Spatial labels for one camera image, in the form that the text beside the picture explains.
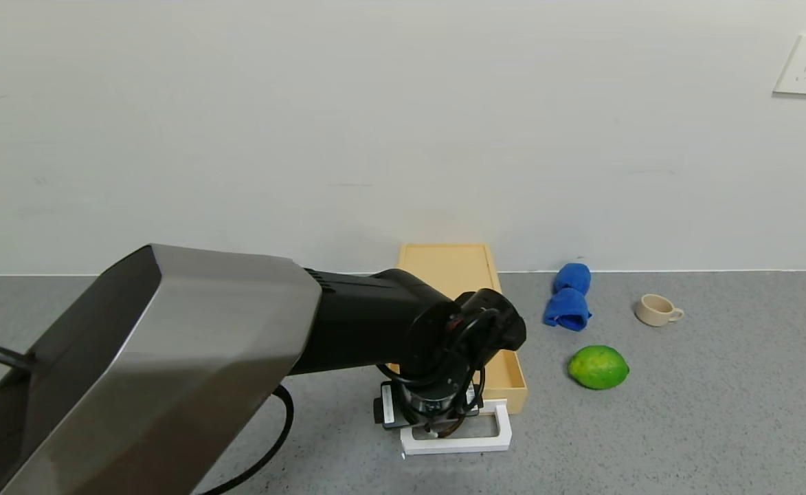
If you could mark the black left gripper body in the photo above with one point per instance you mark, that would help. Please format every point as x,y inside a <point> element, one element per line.
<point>390,407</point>

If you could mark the green lime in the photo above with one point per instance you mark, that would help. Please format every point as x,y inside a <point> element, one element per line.
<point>598,368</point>

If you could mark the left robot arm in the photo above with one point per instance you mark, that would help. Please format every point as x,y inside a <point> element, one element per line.
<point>203,357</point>

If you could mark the beige cup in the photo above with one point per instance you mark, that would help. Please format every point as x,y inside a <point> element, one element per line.
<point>653,313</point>

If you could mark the blue rolled towel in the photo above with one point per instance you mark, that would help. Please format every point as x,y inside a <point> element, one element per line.
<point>567,309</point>

